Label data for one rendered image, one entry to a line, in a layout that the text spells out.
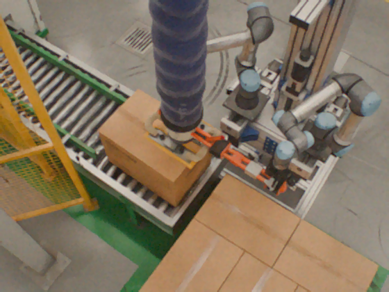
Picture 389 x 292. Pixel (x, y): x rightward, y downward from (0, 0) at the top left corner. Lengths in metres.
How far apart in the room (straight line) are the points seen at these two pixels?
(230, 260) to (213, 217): 0.30
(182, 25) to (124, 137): 1.23
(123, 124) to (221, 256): 1.03
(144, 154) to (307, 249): 1.21
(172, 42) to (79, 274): 2.19
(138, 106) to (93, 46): 1.80
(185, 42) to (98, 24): 3.07
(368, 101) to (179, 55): 0.91
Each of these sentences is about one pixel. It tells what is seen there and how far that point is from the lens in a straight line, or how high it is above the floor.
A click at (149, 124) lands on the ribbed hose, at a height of 1.20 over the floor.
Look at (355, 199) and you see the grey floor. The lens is 3.79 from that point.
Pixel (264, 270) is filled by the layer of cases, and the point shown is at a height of 0.54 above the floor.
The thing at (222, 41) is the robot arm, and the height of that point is 1.61.
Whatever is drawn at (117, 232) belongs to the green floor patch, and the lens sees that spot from 3.50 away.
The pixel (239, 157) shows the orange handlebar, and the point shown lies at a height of 1.26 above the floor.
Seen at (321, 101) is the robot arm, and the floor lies 1.61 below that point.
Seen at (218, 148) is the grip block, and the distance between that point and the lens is 2.31.
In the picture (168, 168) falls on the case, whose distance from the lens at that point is 2.61.
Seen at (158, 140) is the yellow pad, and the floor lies 1.14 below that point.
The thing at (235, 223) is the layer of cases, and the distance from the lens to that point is 2.92.
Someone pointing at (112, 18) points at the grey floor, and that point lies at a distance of 4.79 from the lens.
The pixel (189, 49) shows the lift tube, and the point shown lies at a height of 1.96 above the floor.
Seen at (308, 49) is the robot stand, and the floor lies 1.55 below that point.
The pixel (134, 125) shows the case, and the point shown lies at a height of 0.95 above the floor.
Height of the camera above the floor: 3.28
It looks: 61 degrees down
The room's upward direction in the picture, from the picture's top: straight up
